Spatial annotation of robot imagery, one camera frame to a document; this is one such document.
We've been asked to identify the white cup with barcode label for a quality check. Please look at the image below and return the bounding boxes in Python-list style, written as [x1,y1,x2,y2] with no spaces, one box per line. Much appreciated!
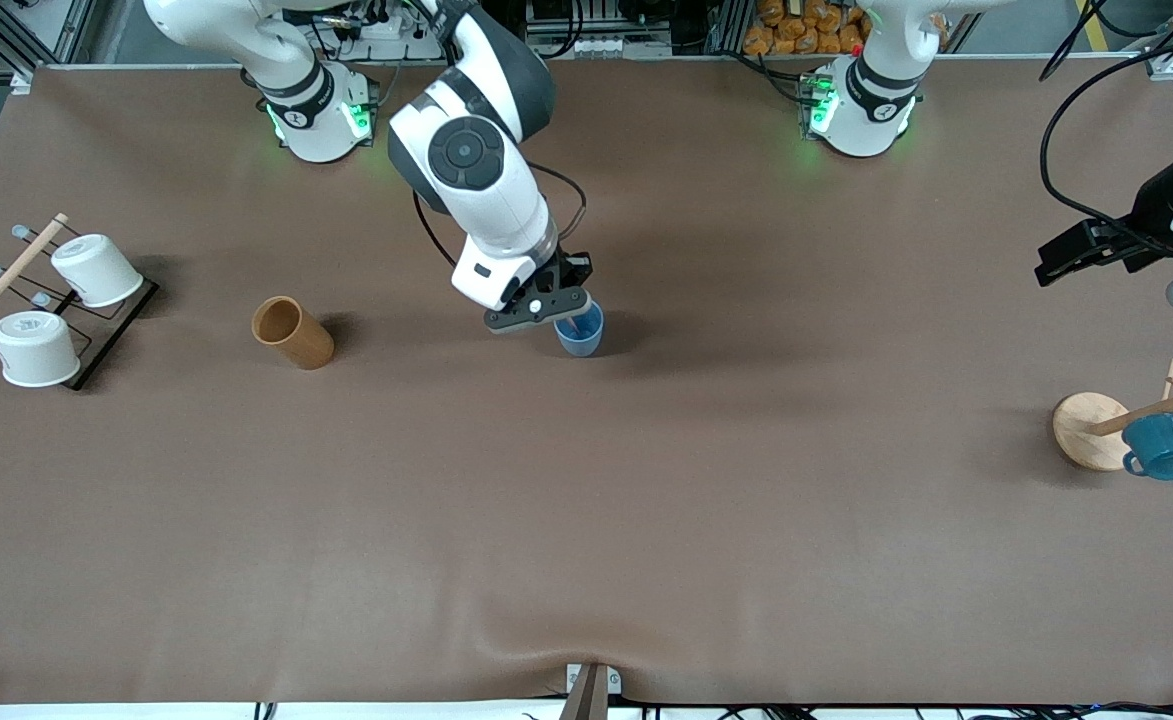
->
[0,310,82,388]

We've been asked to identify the metal table clamp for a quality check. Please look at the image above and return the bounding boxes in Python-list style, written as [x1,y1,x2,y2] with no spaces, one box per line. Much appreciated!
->
[558,663,623,720]

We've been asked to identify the brown cylindrical cup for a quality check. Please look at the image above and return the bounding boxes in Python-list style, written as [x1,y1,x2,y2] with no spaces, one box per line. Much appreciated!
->
[251,296,336,371]

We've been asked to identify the black wire cup rack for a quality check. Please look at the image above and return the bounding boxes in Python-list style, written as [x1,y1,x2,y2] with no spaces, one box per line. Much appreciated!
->
[0,212,160,391]

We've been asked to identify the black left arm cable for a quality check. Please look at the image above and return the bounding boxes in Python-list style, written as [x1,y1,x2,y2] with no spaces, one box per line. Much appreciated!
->
[1038,0,1173,256]

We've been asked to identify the pile of orange bags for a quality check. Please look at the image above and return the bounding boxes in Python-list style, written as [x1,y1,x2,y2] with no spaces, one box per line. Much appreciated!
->
[743,0,872,56]

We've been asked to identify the white power strip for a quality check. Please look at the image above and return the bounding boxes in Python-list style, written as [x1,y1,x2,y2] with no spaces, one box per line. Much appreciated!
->
[331,0,447,61]

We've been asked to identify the blue cup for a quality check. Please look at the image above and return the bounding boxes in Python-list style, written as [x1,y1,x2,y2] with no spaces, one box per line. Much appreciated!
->
[554,300,606,358]

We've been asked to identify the teal mug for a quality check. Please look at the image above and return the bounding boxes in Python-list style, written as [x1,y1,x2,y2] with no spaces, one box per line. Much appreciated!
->
[1121,413,1173,482]

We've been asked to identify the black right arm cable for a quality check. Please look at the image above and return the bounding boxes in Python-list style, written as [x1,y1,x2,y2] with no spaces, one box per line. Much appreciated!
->
[414,165,588,273]

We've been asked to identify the white connector block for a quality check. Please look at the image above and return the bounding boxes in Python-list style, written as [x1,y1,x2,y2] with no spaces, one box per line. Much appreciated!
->
[526,30,673,59]

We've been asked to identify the light wooden rack rod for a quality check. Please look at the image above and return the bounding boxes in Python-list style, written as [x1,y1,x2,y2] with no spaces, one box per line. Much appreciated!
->
[0,212,70,348]

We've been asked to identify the white cup with small label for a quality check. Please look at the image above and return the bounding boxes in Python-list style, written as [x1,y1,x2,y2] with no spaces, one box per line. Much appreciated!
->
[50,234,145,308]

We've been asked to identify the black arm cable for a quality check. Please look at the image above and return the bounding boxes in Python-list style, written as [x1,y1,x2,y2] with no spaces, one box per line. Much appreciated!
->
[414,165,588,273]
[1038,0,1173,256]

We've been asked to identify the wooden mug tree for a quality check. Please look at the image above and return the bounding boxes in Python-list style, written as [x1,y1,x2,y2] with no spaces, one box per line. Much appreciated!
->
[1053,358,1173,472]

